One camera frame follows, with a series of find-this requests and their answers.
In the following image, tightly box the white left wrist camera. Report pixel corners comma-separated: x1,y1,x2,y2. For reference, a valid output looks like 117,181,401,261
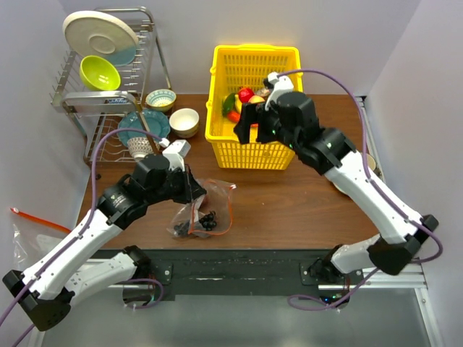
159,138,191,171

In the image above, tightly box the peach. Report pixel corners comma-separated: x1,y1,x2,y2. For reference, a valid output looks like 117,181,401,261
248,95,266,104

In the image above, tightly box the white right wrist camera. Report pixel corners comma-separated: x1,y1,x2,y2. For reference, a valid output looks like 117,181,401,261
265,72,294,111

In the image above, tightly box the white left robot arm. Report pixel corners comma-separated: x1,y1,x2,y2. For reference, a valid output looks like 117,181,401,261
2,155,206,331

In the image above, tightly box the orange carrot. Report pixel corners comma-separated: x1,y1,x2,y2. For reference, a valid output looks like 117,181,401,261
226,110,258,128

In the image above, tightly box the white bowl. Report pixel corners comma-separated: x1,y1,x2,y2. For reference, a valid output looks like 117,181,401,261
169,108,200,139

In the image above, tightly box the green cucumber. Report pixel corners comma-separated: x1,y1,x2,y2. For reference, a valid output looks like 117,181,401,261
221,93,236,116

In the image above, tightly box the lime green bowl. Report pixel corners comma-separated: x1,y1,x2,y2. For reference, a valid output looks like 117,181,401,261
79,56,121,91

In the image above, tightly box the grey patterned bowl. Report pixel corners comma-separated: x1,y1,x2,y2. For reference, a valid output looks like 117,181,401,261
127,137,155,161

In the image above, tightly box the teal scalloped plate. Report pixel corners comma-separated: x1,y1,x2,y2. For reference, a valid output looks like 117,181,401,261
116,110,171,147

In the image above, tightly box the red apple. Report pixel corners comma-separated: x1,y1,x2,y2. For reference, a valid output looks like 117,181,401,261
237,87,255,103

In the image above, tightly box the yellow plastic basket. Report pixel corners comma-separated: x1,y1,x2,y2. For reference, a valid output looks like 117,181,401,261
205,44,305,171

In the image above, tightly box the black grape bunch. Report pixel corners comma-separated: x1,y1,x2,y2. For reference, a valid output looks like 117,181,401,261
174,211,217,238

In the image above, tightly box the metal dish rack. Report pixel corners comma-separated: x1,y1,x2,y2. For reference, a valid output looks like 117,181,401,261
51,6,171,166

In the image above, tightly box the large cream plate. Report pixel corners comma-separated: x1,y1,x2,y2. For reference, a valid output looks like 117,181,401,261
62,11,139,67

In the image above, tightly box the yellow banana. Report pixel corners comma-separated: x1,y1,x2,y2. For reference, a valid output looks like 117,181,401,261
234,94,242,113

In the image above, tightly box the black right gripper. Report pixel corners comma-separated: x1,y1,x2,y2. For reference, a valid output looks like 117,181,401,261
234,100,300,151

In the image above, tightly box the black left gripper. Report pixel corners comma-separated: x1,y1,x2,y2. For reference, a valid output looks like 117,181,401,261
146,163,206,205

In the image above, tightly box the spare zip bag orange zipper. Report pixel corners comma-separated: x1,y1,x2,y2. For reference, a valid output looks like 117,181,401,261
9,206,72,265

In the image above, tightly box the cream mug black handle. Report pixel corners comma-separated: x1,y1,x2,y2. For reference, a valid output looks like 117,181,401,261
366,153,378,175

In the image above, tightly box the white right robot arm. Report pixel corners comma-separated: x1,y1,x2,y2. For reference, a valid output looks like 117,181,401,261
234,92,438,284

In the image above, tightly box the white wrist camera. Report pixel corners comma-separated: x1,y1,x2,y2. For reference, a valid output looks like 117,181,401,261
265,72,294,111
159,138,191,171

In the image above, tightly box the mint green saucer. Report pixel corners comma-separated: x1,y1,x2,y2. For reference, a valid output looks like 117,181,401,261
332,181,348,195

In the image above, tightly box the clear zip bag orange zipper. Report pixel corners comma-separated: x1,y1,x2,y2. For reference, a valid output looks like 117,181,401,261
166,179,237,238

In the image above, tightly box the teal patterned small bowl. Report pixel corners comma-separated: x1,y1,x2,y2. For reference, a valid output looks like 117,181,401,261
145,89,177,112

